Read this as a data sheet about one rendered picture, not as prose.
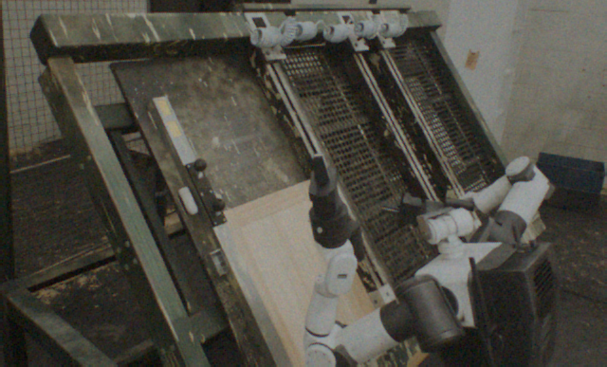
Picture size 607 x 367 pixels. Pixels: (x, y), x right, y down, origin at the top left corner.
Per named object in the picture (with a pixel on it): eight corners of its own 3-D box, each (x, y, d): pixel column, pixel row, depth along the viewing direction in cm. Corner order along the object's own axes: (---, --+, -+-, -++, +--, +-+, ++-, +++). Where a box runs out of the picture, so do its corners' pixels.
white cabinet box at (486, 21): (479, 202, 534) (521, -17, 465) (422, 189, 561) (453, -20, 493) (492, 185, 583) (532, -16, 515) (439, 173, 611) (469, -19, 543)
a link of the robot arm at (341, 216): (296, 197, 111) (305, 244, 116) (342, 192, 109) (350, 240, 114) (303, 168, 122) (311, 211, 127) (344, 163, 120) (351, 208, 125)
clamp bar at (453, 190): (470, 254, 237) (521, 237, 221) (349, 25, 252) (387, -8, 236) (480, 247, 245) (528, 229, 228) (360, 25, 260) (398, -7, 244)
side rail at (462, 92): (510, 219, 287) (529, 211, 280) (413, 42, 301) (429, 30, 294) (515, 214, 293) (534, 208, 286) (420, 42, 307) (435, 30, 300)
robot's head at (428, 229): (464, 235, 134) (455, 206, 135) (434, 246, 132) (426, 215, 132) (450, 235, 140) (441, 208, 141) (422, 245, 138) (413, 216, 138)
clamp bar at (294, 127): (377, 331, 181) (433, 316, 165) (228, 30, 196) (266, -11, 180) (393, 319, 188) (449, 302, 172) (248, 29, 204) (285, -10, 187)
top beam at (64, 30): (42, 67, 143) (54, 46, 136) (27, 34, 144) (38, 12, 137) (429, 35, 303) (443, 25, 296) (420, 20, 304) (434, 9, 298)
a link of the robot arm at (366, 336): (341, 359, 141) (409, 323, 130) (327, 393, 129) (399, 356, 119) (314, 325, 141) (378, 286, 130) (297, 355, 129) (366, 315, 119)
